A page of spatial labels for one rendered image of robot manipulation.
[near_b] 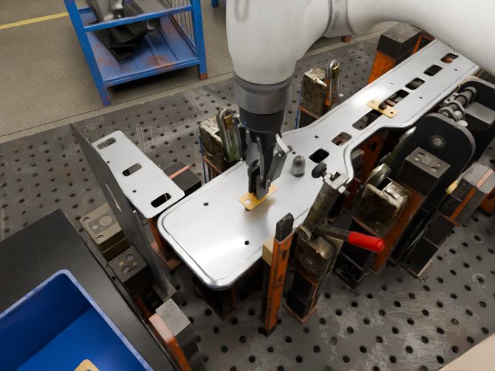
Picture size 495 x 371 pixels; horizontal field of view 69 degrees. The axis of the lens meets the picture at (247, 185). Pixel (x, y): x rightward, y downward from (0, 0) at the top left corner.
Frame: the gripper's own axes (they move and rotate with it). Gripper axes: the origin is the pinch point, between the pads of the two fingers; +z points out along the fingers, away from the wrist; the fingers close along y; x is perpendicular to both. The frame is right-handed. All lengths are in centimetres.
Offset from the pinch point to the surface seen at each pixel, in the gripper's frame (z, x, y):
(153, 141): 37, -7, 62
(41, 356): 3.4, 46.5, -0.8
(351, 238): -5.8, 0.8, -22.1
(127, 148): 6.6, 12.4, 33.5
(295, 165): 3.4, -11.2, -0.1
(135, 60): 89, -68, 198
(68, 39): 107, -55, 295
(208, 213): 6.5, 10.0, 4.7
